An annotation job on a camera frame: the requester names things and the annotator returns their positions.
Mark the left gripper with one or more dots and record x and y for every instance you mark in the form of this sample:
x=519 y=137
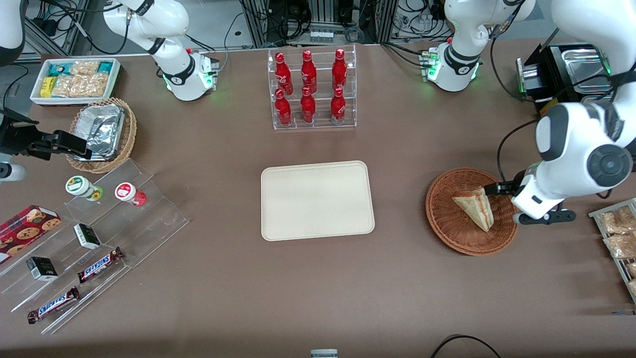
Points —
x=517 y=179

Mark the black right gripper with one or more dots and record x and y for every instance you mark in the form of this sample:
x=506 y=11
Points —
x=16 y=138

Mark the triangle sandwich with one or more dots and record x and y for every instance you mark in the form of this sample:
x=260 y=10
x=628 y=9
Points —
x=474 y=209

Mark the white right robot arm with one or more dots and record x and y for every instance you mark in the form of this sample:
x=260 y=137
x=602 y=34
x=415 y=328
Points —
x=174 y=69

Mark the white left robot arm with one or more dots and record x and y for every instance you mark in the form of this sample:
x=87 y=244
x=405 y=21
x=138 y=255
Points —
x=576 y=144

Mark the round brown wicker basket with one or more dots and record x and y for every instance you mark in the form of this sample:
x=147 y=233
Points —
x=447 y=223

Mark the oval light wicker basket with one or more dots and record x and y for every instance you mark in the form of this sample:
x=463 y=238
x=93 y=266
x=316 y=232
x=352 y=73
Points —
x=128 y=134

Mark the tray of wrapped pastries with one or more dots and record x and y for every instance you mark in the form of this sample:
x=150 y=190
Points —
x=596 y=215

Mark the steel tray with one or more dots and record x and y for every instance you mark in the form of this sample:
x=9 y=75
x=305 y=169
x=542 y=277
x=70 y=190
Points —
x=586 y=67

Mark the beige plastic tray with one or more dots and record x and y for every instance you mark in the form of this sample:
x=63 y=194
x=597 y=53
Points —
x=318 y=201

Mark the white cup green label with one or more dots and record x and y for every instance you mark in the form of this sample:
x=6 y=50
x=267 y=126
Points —
x=79 y=185

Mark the silver foil container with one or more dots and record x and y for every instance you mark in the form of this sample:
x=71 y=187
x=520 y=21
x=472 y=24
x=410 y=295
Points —
x=102 y=130

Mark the yellow snack packet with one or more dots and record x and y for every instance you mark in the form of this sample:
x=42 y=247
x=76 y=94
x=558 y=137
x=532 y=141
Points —
x=47 y=86

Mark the clear cracker bag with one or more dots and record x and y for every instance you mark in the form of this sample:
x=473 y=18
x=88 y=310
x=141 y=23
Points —
x=84 y=67
x=82 y=87

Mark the teal snack packet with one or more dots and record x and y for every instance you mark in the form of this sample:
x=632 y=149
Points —
x=59 y=68
x=105 y=67

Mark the white cup red label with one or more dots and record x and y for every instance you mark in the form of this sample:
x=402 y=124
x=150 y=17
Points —
x=126 y=192

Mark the white plastic snack bin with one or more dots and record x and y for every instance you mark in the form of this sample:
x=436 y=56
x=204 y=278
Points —
x=115 y=82

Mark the red cookie box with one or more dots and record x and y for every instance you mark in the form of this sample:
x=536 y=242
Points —
x=25 y=231

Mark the small black box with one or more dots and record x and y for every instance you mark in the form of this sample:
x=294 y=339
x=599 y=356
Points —
x=87 y=236
x=42 y=268

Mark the clear acrylic stepped stand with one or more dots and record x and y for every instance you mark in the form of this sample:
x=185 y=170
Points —
x=149 y=219

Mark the clear pastry bag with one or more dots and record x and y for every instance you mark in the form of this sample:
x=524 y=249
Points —
x=621 y=245
x=618 y=220
x=632 y=270

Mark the black appliance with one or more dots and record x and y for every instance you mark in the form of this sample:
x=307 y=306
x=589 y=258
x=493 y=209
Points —
x=549 y=74

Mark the snickers chocolate bar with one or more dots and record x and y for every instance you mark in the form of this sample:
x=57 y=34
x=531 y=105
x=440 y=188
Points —
x=99 y=265
x=53 y=305

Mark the red cola bottle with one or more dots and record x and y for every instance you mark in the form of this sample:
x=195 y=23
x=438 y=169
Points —
x=282 y=74
x=308 y=72
x=283 y=110
x=338 y=107
x=339 y=69
x=308 y=108

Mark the clear acrylic bottle rack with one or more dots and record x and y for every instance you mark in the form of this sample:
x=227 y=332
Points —
x=323 y=124

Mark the small grey device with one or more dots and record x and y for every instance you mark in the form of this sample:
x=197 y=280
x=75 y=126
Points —
x=324 y=353

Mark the aluminium frame rack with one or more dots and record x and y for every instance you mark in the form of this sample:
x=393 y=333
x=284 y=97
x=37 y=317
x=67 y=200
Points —
x=323 y=15

